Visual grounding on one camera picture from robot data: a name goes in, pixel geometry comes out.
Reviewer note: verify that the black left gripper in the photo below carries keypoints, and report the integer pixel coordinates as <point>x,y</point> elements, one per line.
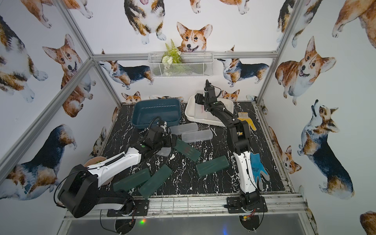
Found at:
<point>164,139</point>

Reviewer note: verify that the dark green pencil case front-left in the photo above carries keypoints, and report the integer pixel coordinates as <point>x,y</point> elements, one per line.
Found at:
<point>132,181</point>

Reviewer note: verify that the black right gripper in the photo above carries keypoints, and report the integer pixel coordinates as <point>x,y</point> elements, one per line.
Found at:
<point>199,97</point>

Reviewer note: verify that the white plastic storage box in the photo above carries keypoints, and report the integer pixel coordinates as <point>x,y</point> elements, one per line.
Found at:
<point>211,119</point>

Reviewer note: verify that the bowl with green salad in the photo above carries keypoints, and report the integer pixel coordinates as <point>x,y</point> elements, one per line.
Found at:
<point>96,160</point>

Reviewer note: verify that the dark green pencil case front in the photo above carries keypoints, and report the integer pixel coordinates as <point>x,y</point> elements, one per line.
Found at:
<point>152,184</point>

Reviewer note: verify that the artificial fern plant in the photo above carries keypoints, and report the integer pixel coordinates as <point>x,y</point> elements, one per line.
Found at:
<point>171,55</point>

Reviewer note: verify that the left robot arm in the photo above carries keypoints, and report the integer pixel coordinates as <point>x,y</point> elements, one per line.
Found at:
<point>80,192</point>

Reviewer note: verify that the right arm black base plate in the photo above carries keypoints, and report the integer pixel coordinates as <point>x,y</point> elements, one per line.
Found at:
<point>238,205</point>

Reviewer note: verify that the clear pencil case with pens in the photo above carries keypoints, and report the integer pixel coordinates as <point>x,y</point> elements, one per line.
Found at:
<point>200,112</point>

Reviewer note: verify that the dark green pencil case centre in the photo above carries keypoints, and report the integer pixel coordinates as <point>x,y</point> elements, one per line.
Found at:
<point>185,149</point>

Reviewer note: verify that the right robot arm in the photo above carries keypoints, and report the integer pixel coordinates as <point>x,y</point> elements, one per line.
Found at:
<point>239,143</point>

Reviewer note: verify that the dark green pencil case right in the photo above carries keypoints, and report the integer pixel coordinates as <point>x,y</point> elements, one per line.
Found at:
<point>212,166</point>

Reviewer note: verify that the blue grey work glove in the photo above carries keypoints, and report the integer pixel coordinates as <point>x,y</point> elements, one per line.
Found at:
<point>259,171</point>

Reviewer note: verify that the teal plastic storage box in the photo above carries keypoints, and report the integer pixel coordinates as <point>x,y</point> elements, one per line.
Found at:
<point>145,111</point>

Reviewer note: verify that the white wire wall basket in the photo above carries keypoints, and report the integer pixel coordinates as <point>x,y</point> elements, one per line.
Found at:
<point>187,64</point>

